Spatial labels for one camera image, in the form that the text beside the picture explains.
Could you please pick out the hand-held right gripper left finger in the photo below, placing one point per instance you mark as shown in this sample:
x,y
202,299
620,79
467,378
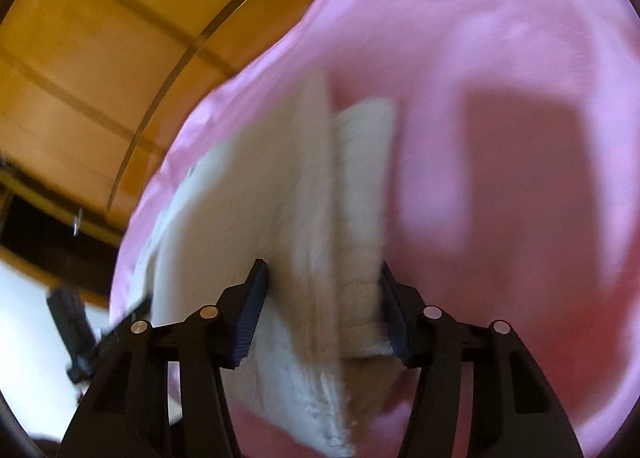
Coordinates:
x,y
250,318

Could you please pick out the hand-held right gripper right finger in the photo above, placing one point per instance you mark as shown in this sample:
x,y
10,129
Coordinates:
x,y
397,323

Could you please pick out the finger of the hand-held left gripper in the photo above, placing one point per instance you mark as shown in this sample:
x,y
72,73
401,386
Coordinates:
x,y
70,323

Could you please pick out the white knitted garment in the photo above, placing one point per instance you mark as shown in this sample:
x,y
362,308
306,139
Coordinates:
x,y
280,198

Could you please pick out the small metal hook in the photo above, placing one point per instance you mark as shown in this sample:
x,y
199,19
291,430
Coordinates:
x,y
76,223

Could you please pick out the pink bed sheet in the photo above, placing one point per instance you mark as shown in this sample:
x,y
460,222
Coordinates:
x,y
500,88

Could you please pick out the orange wooden furniture panel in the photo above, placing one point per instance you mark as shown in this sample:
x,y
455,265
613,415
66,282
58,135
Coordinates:
x,y
100,63

